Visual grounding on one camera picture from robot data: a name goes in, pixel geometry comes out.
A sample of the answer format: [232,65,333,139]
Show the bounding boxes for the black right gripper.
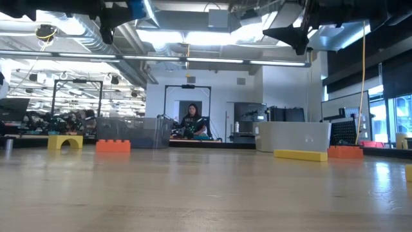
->
[263,0,326,56]

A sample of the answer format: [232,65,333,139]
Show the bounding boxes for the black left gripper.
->
[96,0,138,45]

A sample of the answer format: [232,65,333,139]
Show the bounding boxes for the blue block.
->
[127,0,148,21]

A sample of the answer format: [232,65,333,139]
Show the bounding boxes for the long yellow block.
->
[274,149,329,162]

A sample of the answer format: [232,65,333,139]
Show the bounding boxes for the orange block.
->
[95,139,131,153]
[327,145,364,159]

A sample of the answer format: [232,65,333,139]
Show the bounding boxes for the yellow arch block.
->
[47,135,84,150]

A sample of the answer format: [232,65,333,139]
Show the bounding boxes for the long bar with light strips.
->
[0,50,312,68]

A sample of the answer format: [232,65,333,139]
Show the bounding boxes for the grey ceiling box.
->
[207,8,230,29]

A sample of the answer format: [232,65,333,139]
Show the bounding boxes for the black cabinets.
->
[266,106,306,123]

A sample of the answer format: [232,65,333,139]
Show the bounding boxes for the white panel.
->
[321,91,371,142]

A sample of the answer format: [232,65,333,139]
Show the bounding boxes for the dark shelf unit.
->
[233,102,268,144]

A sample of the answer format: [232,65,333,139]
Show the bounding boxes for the white plastic bin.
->
[256,121,332,153]

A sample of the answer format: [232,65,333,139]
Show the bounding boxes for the black pegboard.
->
[330,117,358,146]

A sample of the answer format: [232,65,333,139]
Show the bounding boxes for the clear grey plastic bin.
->
[96,116,173,150]

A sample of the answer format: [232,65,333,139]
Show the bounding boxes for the person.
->
[179,102,209,140]

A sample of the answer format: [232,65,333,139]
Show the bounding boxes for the red tray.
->
[359,140,382,149]

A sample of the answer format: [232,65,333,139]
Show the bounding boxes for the black monitor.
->
[0,97,30,123]

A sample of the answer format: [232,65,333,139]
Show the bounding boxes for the pale yellow cylinder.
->
[395,132,408,150]

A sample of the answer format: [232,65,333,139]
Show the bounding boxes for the black cable reel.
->
[34,24,59,43]

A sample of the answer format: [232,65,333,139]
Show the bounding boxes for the black rig frame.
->
[163,84,212,140]
[51,79,104,130]

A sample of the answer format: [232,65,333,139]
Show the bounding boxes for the yellow hanging cable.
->
[355,19,368,146]

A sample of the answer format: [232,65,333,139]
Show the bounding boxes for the black table frame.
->
[0,137,412,161]

